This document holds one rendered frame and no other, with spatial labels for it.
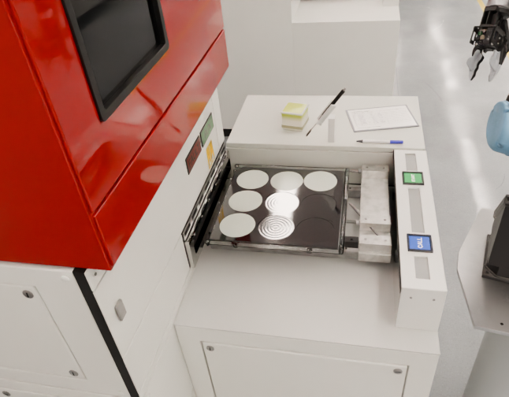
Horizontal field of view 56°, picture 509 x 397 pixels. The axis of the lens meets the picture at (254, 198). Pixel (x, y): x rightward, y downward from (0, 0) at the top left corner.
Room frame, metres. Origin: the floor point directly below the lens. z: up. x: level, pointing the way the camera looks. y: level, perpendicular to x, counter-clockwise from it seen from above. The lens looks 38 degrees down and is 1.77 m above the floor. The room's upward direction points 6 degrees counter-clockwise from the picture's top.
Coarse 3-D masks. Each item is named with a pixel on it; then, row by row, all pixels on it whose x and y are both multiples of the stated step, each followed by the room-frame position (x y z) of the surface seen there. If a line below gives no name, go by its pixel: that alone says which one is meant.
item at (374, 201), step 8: (368, 184) 1.14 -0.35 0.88; (376, 184) 1.14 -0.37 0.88; (384, 184) 1.13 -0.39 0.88; (368, 192) 1.10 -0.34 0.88; (376, 192) 1.10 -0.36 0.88; (384, 192) 1.10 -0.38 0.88; (360, 200) 1.10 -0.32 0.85; (368, 200) 1.07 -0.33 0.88; (376, 200) 1.06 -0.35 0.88; (384, 200) 1.06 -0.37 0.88; (360, 208) 1.04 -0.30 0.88; (368, 208) 1.03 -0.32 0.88; (376, 208) 1.03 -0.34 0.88; (384, 208) 1.03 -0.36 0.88; (360, 232) 0.94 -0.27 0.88; (368, 232) 0.93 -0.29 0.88; (384, 232) 0.93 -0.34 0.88; (360, 256) 0.86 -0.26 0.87; (368, 256) 0.85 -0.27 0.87; (376, 256) 0.85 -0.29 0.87; (384, 256) 0.84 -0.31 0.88
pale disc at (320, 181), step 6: (312, 174) 1.20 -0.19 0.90; (318, 174) 1.20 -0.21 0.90; (324, 174) 1.19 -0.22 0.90; (330, 174) 1.19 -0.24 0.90; (306, 180) 1.17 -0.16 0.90; (312, 180) 1.17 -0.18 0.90; (318, 180) 1.16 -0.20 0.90; (324, 180) 1.16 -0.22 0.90; (330, 180) 1.16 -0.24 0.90; (336, 180) 1.15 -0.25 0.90; (306, 186) 1.14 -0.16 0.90; (312, 186) 1.14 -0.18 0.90; (318, 186) 1.14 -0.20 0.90; (324, 186) 1.13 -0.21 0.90; (330, 186) 1.13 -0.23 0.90
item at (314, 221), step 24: (240, 168) 1.28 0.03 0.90; (264, 168) 1.26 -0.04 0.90; (264, 192) 1.14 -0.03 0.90; (288, 192) 1.12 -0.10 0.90; (312, 192) 1.11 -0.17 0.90; (336, 192) 1.10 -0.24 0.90; (264, 216) 1.03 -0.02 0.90; (288, 216) 1.01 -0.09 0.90; (312, 216) 1.00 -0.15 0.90; (336, 216) 0.99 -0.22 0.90; (240, 240) 0.94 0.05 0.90; (264, 240) 0.93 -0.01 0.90; (288, 240) 0.92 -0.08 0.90; (312, 240) 0.91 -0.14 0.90; (336, 240) 0.90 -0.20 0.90
